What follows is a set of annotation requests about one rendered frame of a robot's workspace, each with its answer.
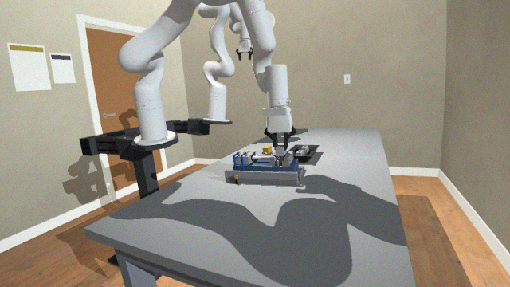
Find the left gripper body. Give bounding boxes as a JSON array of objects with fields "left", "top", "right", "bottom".
[{"left": 238, "top": 39, "right": 251, "bottom": 53}]

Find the yellow rectangular block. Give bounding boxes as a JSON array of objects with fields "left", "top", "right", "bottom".
[{"left": 263, "top": 146, "right": 272, "bottom": 155}]

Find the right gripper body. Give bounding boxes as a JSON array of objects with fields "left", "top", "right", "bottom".
[{"left": 267, "top": 106, "right": 293, "bottom": 133}]

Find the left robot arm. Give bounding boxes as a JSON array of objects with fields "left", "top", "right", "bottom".
[{"left": 198, "top": 2, "right": 250, "bottom": 122}]

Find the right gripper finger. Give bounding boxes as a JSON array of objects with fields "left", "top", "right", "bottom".
[
  {"left": 284, "top": 125, "right": 296, "bottom": 150},
  {"left": 264, "top": 127, "right": 278, "bottom": 148}
]

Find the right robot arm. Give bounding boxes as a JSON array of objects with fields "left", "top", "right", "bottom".
[{"left": 118, "top": 0, "right": 290, "bottom": 146}]

